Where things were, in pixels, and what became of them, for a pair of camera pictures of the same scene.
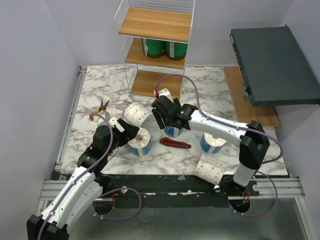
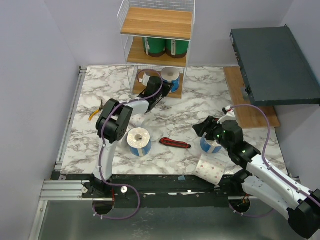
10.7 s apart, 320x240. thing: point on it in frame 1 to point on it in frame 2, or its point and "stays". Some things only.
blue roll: [210, 144] stays
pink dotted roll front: [210, 167] stays
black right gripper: [160, 115] to [208, 127]
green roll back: [153, 48] stays
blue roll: [140, 145] stays
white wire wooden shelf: [154, 36] stays
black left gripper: [129, 133] to [166, 87]
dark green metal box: [276, 71] stays
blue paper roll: [172, 131] to [171, 75]
